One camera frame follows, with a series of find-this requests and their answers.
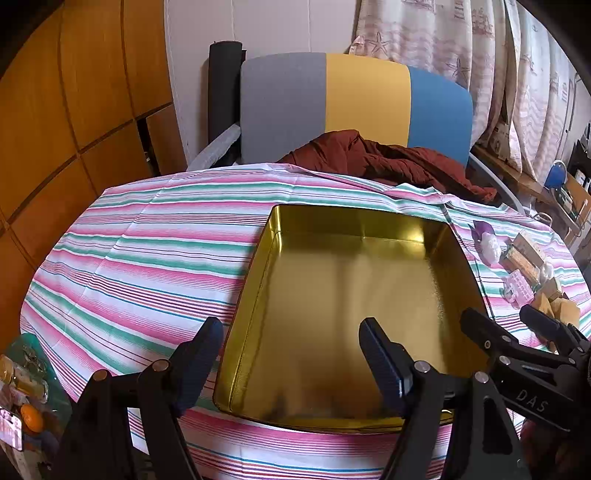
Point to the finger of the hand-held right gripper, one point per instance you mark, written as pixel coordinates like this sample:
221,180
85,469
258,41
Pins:
480,330
545,325

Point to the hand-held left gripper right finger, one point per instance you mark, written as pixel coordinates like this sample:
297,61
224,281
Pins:
383,369

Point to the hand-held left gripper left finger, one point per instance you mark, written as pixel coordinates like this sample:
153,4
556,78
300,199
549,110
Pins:
203,369

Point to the pink packet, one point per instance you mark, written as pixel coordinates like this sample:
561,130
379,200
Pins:
515,286

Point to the beige box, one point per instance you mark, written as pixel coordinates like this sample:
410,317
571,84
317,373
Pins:
528,247

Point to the gold tin box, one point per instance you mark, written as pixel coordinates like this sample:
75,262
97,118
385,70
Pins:
332,286

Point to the purple packet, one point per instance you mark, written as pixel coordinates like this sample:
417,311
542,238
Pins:
482,227

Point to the yellow sponge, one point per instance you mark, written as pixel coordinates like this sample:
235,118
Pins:
565,311

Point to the small white packet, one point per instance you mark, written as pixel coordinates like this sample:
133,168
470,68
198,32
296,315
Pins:
547,271

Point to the yellow green long packet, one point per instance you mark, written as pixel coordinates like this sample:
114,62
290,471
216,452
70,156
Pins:
519,265

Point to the white bottle purple cap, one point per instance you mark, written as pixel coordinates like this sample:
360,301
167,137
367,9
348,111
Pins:
489,249

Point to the striped tablecloth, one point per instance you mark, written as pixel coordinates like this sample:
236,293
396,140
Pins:
152,258

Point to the blue desk lamp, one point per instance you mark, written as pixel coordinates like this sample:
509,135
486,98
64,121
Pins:
554,175

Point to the wooden desk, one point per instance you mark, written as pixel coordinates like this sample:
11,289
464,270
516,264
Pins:
508,170

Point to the orange fruit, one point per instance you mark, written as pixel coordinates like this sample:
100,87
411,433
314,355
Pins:
32,417

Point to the rust brown jacket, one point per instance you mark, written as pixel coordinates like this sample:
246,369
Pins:
406,166

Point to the glass jar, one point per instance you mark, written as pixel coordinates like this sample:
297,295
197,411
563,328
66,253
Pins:
23,378

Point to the printed cardboard box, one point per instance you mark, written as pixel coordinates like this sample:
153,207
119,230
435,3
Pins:
497,138

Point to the wooden board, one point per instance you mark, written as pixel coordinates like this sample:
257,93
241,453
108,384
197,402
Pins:
164,138

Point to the grey yellow blue chair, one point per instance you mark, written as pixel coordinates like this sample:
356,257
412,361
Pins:
364,92

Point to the black rolled mat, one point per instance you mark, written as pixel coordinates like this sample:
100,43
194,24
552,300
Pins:
224,83

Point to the wooden wardrobe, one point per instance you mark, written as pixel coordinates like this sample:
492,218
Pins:
69,115

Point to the pink patterned curtain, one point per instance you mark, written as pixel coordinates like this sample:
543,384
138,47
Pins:
415,32

